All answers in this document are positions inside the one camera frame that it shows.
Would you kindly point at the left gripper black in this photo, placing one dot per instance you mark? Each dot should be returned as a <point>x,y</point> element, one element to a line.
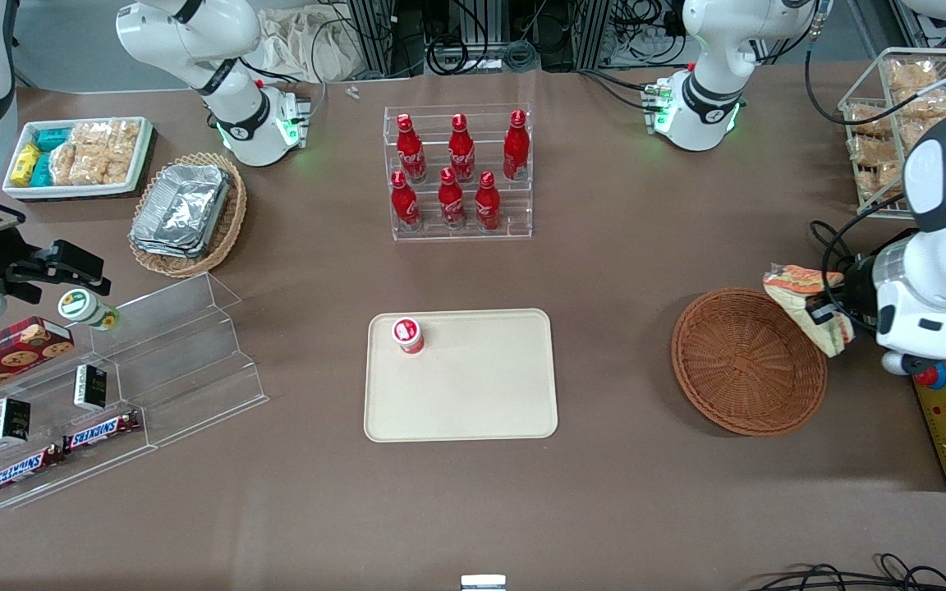
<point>857,289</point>

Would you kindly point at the triangle sandwich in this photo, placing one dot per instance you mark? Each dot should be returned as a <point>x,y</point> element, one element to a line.
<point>801,283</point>

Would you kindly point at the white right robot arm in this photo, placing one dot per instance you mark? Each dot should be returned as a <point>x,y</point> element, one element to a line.
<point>235,123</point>

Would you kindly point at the round brown wicker basket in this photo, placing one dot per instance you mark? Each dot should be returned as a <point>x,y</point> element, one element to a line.
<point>748,361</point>

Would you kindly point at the oval light wicker basket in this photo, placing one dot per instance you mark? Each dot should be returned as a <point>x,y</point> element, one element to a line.
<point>231,213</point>

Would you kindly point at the beige plastic tray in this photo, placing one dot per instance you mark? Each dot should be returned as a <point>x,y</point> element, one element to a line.
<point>473,386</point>

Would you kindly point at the green sunflower yogurt cup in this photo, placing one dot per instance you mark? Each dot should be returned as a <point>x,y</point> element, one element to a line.
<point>83,308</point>

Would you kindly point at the red tartan cookie box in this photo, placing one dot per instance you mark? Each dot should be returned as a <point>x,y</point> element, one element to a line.
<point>5,355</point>

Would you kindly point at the teal snack packet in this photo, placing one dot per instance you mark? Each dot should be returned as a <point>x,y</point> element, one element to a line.
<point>42,171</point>
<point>52,138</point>

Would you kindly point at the clear rice cracker pack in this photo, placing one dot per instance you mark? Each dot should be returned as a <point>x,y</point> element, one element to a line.
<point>124,152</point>
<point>64,164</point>
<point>91,152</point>

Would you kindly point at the yellow snack packet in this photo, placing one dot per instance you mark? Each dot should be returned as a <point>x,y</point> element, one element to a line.
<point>25,164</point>

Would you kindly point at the aluminium foil container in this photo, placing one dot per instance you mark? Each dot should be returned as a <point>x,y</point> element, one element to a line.
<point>181,205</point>
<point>163,249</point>

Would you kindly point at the small black carton box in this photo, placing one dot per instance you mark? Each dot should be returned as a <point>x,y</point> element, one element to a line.
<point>10,420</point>
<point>91,387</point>

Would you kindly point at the clear bag of crackers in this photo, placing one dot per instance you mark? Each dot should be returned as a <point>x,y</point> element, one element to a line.
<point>869,119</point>
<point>933,103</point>
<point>877,150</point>
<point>882,182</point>
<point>912,75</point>

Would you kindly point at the white rectangular snack bin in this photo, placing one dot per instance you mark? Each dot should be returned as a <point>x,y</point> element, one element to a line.
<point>144,156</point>

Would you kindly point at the clear acrylic stepped shelf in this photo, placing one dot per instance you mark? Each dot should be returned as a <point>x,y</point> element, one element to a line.
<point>185,361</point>

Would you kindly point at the Snickers chocolate bar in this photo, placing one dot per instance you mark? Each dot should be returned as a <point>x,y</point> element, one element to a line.
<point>25,469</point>
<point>103,431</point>

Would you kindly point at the clear acrylic bottle rack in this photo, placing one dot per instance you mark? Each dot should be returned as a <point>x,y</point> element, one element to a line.
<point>522,205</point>

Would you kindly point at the white cloth bag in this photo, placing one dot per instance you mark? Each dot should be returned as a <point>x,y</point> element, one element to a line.
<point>309,41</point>

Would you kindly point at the red cola bottle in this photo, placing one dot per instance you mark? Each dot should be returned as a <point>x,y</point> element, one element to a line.
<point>405,205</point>
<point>516,148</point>
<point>462,152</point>
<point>452,201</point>
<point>411,152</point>
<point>487,205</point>

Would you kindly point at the red yogurt cup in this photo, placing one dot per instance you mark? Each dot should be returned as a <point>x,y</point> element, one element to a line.
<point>408,335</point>

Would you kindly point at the white silver device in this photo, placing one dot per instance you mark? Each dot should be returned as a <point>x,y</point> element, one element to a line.
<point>483,583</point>

